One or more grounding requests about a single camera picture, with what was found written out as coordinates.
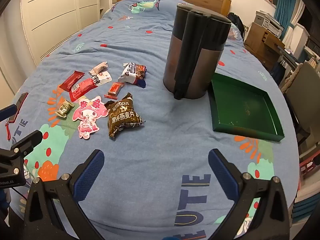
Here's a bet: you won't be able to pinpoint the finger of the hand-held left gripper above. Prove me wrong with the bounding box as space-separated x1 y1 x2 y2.
0 130 43 157
0 104 18 117

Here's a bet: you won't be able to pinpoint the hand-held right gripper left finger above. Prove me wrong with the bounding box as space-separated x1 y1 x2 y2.
24 149 105 240

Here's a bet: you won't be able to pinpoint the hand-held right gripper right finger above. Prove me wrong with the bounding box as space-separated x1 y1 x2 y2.
208 149 290 240

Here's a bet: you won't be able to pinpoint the small beige candy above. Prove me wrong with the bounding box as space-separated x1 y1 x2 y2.
55 99 75 118

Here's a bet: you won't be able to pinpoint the pink cartoon character packet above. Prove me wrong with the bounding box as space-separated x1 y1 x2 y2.
72 95 108 140

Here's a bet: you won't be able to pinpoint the brown oatmeal packet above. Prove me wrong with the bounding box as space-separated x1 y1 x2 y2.
104 92 146 138

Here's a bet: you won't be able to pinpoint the green tray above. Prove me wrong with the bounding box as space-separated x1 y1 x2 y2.
209 72 285 142

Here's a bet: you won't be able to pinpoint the red and white snack packet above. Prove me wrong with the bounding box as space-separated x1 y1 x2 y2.
69 70 112 102

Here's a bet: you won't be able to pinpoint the small red candy bar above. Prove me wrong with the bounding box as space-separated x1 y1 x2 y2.
104 82 125 100

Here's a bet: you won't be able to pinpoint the pink striped candy wrapper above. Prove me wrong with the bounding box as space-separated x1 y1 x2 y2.
89 62 110 75

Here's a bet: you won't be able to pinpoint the phone in red case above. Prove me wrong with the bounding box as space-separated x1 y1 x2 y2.
10 92 29 123

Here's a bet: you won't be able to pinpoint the blue printed blanket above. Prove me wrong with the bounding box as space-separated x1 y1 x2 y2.
0 0 300 240

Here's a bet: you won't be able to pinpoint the red stool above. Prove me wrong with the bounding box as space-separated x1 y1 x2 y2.
299 160 320 180

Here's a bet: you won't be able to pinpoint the white wardrobe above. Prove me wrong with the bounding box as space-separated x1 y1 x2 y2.
20 0 118 67

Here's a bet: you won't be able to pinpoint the dark metal kettle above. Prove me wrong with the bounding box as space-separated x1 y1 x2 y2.
162 3 232 101

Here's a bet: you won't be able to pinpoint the beige knitted scarf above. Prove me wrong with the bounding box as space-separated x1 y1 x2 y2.
280 66 303 93

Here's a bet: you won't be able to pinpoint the navy tote bag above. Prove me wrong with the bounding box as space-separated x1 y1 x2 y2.
270 61 288 83

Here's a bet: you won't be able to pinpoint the grey chair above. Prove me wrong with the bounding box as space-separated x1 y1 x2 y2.
280 62 320 153

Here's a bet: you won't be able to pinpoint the wooden cabinet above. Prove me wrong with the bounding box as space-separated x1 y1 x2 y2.
244 22 285 68

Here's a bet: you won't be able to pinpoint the black backpack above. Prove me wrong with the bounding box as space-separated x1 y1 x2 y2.
227 12 245 40

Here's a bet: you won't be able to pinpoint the grey printer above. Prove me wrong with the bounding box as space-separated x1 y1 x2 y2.
254 10 284 37

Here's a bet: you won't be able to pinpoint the teal curtain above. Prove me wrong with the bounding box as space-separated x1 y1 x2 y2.
274 0 304 40

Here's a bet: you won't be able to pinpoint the red phone strap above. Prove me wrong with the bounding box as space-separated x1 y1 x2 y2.
4 120 12 141

